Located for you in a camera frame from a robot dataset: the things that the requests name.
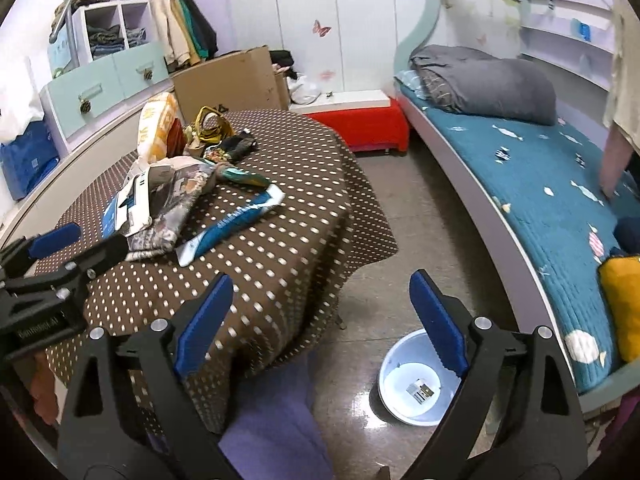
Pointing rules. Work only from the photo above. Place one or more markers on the light blue pillow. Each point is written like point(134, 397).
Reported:
point(407, 81)

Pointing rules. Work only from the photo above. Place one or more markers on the metal table leg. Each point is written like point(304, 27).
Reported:
point(341, 321)

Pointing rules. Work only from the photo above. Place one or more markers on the teal bunk bed frame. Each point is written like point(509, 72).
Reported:
point(429, 15)

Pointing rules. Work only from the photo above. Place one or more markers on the white cubby shelf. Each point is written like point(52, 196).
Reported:
point(120, 25)

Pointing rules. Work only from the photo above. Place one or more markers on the cream hanging jacket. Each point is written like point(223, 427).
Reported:
point(162, 25)

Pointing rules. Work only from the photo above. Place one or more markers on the folded blue jeans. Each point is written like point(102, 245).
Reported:
point(135, 35)

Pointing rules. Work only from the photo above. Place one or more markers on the blue bag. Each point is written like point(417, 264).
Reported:
point(27, 160)

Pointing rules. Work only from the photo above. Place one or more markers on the white plastic bag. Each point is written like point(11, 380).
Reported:
point(305, 91)

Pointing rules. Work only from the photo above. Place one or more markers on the red snack wrapper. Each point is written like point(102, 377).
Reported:
point(175, 139)

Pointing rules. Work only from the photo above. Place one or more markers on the green foil wrapper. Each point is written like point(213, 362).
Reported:
point(245, 176)

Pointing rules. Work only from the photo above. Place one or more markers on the red bench with white top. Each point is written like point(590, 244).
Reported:
point(360, 125)

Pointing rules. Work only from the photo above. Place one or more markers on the faint pink butterfly sticker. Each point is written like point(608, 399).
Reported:
point(326, 76)

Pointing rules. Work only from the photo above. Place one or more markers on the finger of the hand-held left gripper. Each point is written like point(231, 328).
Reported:
point(55, 240)
point(100, 256)

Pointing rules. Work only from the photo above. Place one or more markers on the dark folded clothes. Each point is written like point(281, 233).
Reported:
point(105, 35)

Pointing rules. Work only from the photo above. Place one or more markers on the small blue container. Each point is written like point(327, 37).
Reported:
point(582, 30)

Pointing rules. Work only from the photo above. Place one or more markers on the pink hanging garment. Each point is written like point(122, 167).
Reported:
point(615, 165)

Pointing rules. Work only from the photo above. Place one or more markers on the grey duvet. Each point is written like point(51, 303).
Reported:
point(490, 85)

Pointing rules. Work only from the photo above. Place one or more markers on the black hanging jacket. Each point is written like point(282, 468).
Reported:
point(206, 22)

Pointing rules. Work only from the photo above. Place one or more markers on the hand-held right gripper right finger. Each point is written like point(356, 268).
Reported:
point(437, 320)

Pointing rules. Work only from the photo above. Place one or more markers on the cream hanging shirt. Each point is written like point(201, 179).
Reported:
point(625, 85)

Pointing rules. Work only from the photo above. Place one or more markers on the yellow garment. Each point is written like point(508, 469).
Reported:
point(622, 305)

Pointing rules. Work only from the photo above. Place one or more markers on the small white black wrapper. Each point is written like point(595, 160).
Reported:
point(420, 392)

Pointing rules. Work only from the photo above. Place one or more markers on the black clothes heap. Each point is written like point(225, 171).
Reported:
point(285, 57)

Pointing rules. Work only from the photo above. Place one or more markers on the yellow wrapper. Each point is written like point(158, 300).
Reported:
point(210, 125)

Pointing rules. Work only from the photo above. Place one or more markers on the white low cabinet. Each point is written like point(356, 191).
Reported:
point(85, 152)

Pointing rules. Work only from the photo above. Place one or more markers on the brown cardboard box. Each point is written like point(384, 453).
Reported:
point(225, 82)

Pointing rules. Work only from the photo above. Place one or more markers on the bed with teal blanket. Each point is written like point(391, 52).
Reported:
point(540, 185)

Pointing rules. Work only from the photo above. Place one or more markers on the lavender wall shelf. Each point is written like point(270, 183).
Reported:
point(565, 45)

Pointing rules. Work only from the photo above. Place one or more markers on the white shopping bag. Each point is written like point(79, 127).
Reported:
point(17, 105)

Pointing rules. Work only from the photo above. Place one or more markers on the yellow white snack bag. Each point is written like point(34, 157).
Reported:
point(155, 125)

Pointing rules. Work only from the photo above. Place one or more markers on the white wardrobe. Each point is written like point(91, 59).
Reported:
point(300, 10)

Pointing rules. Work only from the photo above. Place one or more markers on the navy garment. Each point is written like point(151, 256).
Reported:
point(629, 235)

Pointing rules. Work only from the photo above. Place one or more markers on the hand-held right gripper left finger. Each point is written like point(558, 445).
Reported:
point(205, 325)

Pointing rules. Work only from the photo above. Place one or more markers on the person's purple trousers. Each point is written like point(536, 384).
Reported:
point(280, 435)

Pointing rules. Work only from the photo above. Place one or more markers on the pale blue plastic bin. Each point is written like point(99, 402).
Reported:
point(400, 375)

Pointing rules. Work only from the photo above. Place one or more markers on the blue white paper packet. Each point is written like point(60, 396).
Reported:
point(122, 210)

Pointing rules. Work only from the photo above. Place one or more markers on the green hanging garment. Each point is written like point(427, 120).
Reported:
point(192, 30)

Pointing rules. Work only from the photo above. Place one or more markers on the brown dotted round table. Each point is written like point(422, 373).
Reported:
point(280, 220)

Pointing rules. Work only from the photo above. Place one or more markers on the teal white plastic wrapper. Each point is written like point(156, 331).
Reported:
point(225, 227)

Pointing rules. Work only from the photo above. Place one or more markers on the patterned grey cloth bag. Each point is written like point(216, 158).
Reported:
point(172, 200)

